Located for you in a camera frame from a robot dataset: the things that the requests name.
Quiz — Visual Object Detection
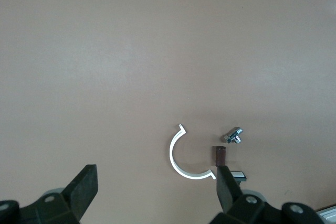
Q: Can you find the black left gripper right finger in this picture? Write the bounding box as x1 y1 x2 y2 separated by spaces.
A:
212 165 283 224

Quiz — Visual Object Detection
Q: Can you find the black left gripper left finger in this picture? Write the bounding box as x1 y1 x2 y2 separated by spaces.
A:
18 164 98 224

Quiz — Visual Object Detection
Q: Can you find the black button with white cap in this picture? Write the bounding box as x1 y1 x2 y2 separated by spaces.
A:
227 170 248 183

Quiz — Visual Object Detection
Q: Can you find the white drawer cabinet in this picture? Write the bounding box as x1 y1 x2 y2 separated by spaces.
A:
316 206 336 224

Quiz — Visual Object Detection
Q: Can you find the small brown block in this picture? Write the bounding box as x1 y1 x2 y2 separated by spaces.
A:
212 145 227 167

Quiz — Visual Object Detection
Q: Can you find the silver metal fitting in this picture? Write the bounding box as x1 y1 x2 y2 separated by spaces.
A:
222 126 245 145

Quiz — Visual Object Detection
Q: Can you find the brown table cover sheet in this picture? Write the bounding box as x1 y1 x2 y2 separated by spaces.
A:
0 0 336 224

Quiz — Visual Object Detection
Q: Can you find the white half ring clamp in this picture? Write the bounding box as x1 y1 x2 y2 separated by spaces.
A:
169 123 217 180

